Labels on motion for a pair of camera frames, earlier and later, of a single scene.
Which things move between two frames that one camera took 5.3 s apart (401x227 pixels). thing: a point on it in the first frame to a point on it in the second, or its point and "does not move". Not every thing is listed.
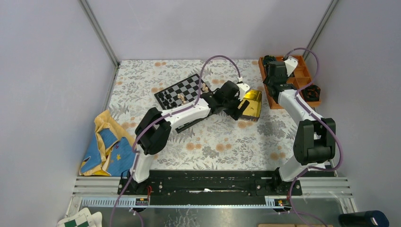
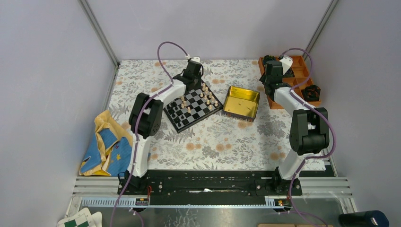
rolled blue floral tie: [267, 58] does not move
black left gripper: [238, 111] to [196, 85]
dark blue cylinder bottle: [369, 218] does not move
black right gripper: [266, 81] does not move
